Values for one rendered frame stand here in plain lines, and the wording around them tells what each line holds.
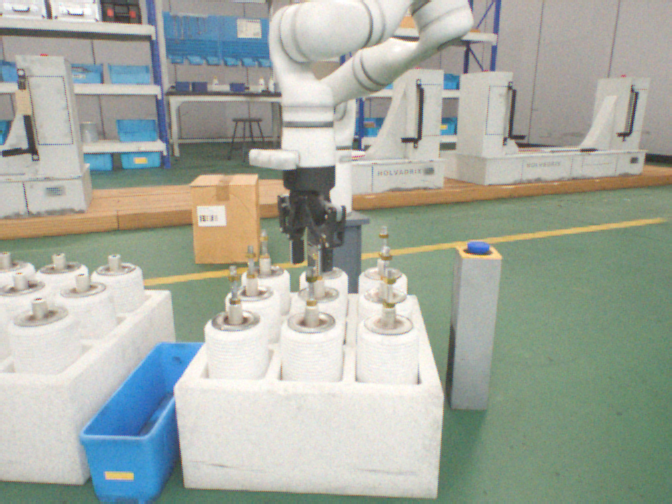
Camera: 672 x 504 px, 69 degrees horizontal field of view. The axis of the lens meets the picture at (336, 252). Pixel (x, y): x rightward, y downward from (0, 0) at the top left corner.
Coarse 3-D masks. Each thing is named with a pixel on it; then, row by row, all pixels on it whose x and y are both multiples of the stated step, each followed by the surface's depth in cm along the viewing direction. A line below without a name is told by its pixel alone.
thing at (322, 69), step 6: (300, 0) 648; (306, 0) 645; (312, 0) 648; (312, 66) 671; (318, 66) 674; (324, 66) 677; (330, 66) 680; (336, 66) 684; (318, 72) 676; (324, 72) 679; (330, 72) 683; (318, 78) 678
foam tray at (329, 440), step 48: (192, 384) 72; (240, 384) 72; (288, 384) 72; (336, 384) 72; (384, 384) 72; (432, 384) 72; (192, 432) 73; (240, 432) 72; (288, 432) 72; (336, 432) 71; (384, 432) 71; (432, 432) 71; (192, 480) 75; (240, 480) 75; (288, 480) 74; (336, 480) 74; (384, 480) 73; (432, 480) 73
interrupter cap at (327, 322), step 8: (320, 312) 78; (288, 320) 75; (296, 320) 76; (320, 320) 76; (328, 320) 75; (296, 328) 72; (304, 328) 73; (312, 328) 73; (320, 328) 73; (328, 328) 73
